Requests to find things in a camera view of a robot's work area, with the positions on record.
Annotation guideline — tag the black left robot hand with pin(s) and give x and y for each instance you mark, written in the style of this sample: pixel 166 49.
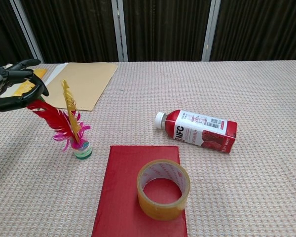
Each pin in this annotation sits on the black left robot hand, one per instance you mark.
pixel 12 102

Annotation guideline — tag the colourful feather shuttlecock green base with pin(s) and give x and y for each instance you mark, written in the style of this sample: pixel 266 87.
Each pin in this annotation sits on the colourful feather shuttlecock green base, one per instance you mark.
pixel 82 151

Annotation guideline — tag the beige booklet with yellow stripe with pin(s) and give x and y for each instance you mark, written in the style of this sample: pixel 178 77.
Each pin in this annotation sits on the beige booklet with yellow stripe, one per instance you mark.
pixel 40 73

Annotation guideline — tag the white paper sheet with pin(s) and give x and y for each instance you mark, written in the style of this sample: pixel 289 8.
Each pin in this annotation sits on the white paper sheet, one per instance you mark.
pixel 55 72

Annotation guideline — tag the brown manila envelope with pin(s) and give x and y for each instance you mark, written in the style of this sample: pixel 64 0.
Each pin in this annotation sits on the brown manila envelope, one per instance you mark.
pixel 88 79

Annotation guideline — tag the red hardcover notebook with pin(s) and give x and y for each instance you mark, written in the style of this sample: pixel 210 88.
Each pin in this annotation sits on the red hardcover notebook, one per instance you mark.
pixel 118 185

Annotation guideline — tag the yellow packing tape roll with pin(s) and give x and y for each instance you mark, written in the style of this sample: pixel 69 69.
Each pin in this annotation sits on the yellow packing tape roll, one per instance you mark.
pixel 158 209

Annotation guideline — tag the red NFC juice bottle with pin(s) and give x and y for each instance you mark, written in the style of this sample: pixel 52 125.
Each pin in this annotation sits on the red NFC juice bottle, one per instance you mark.
pixel 199 133

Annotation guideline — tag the beige woven tablecloth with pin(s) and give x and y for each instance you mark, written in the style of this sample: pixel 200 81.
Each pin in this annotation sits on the beige woven tablecloth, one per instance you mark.
pixel 236 185

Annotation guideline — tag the grey partition frame post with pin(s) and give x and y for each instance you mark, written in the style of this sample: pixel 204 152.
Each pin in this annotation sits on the grey partition frame post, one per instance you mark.
pixel 119 29
pixel 27 29
pixel 210 29

